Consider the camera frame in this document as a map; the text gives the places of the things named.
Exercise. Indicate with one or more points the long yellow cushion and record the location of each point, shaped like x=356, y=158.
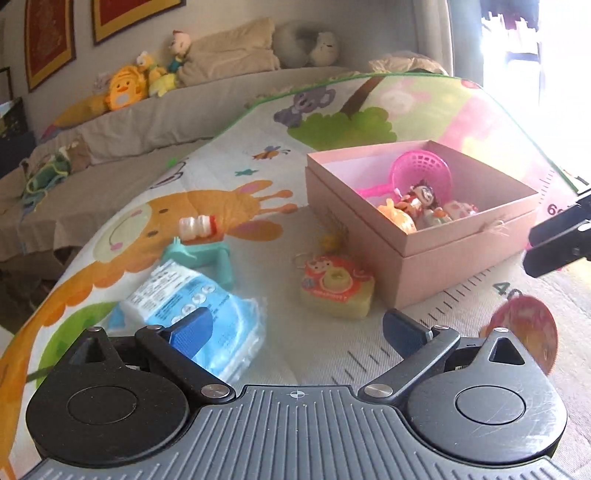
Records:
x=78, y=110

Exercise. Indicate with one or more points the pink cardboard box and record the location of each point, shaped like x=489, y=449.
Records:
x=438, y=272

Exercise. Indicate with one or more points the wide red framed picture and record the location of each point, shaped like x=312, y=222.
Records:
x=134, y=16

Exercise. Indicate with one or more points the yellow green plush toy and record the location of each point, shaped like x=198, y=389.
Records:
x=164, y=84

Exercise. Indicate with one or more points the white yellow duck plush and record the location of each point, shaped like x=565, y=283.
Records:
x=147, y=64

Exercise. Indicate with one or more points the bright window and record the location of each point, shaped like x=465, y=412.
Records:
x=535, y=69

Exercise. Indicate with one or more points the pink plastic toy net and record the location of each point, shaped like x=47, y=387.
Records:
x=422, y=168

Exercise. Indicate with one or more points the teal plastic toy stand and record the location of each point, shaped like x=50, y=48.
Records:
x=217, y=258

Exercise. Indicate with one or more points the bald doll plush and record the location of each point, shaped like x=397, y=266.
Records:
x=178, y=48

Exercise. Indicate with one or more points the small pink white toy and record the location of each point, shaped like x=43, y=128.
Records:
x=459, y=210

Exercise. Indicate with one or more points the tall red framed picture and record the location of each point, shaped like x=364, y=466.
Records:
x=48, y=37

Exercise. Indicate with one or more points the tan pillow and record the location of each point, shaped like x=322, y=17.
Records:
x=406, y=62

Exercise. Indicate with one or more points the printed animal play mat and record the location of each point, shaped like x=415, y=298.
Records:
x=258, y=277

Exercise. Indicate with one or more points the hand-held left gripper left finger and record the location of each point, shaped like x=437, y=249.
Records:
x=191, y=330

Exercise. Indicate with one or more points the brown plush toy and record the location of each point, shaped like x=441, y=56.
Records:
x=76, y=154

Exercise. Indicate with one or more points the green knit cloth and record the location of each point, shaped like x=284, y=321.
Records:
x=44, y=177

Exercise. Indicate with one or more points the beige curtain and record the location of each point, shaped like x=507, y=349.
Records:
x=450, y=37

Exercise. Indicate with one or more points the orange plastic toy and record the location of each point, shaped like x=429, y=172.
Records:
x=400, y=219

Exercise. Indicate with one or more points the beige folded blanket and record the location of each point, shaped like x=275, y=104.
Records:
x=231, y=53

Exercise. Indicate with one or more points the yellow duck plush backpack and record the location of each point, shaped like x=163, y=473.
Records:
x=124, y=90

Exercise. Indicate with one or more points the blue white plastic pack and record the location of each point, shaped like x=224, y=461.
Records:
x=161, y=286

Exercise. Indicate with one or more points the grey bear neck pillow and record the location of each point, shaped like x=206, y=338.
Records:
x=300, y=46

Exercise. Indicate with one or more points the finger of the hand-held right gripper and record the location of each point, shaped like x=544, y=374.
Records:
x=561, y=226
x=551, y=262

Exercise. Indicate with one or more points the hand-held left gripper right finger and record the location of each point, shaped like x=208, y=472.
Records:
x=404, y=330

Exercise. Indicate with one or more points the white red teeth toy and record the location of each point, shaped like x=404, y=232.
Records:
x=196, y=227

